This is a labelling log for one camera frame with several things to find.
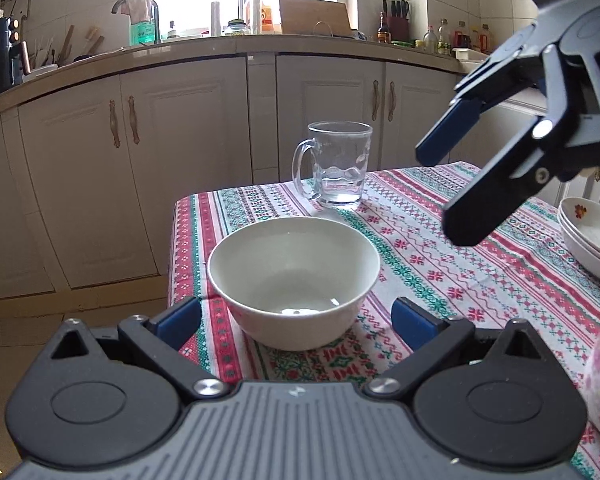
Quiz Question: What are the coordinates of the white ceramic bowl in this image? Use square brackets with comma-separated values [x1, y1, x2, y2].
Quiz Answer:
[207, 217, 381, 352]

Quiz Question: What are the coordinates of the metal kitchen faucet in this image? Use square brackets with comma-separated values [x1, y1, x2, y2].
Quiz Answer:
[111, 0, 162, 44]

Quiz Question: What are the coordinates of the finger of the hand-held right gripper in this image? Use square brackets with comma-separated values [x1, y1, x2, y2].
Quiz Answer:
[415, 22, 551, 167]
[442, 44, 582, 248]

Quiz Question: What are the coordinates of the pale dish cloth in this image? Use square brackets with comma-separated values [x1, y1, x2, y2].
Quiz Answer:
[122, 0, 154, 24]

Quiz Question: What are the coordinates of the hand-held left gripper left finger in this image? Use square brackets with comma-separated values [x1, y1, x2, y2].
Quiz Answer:
[50, 296, 231, 401]

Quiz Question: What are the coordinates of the white cabinet door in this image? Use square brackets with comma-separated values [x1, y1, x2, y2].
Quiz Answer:
[120, 56, 255, 277]
[17, 72, 131, 291]
[0, 109, 57, 302]
[275, 55, 387, 182]
[382, 61, 463, 171]

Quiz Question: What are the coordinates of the white plate with fruit print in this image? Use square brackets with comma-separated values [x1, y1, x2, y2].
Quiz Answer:
[557, 197, 600, 257]

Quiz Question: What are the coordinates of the red green patterned tablecloth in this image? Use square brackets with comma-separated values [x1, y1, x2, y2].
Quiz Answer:
[169, 161, 600, 480]

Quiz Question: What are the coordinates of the wooden cutting board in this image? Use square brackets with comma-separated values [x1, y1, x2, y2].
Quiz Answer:
[278, 0, 354, 37]

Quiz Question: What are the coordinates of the green dish soap bottle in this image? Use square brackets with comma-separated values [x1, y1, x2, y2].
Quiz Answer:
[130, 20, 159, 45]

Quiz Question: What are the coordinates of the clear glass mug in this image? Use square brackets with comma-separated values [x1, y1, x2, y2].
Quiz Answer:
[291, 121, 374, 211]

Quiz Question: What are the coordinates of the dark red knife block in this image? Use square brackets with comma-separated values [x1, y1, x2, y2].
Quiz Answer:
[382, 0, 411, 44]

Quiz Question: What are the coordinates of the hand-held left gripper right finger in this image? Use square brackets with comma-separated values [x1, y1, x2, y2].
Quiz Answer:
[364, 296, 547, 401]

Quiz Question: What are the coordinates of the cooking oil bottle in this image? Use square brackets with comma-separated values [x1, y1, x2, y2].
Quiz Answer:
[244, 0, 274, 35]

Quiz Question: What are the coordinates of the plain white plate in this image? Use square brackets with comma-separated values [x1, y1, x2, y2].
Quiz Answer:
[560, 220, 600, 273]

